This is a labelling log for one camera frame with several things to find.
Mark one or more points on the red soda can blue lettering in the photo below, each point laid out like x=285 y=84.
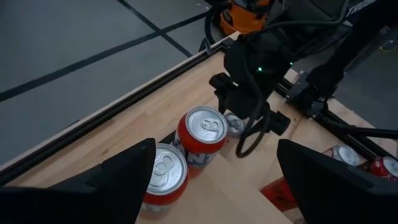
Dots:
x=168 y=171
x=202 y=130

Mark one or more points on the orange shop vacuum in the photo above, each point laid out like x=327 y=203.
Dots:
x=245 y=17

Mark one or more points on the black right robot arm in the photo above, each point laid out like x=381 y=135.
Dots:
x=357 y=40

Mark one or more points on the silver soda can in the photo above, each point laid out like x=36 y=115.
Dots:
x=345 y=154

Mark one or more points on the black frame clamp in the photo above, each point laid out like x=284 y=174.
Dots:
x=205 y=46

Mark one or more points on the black metal table frame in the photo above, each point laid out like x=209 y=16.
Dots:
x=93 y=122

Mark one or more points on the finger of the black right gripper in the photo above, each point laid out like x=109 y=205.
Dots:
x=223 y=88
x=277 y=123

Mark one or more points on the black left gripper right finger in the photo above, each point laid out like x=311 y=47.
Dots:
x=342 y=199

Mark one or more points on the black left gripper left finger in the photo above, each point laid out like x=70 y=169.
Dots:
x=77 y=202

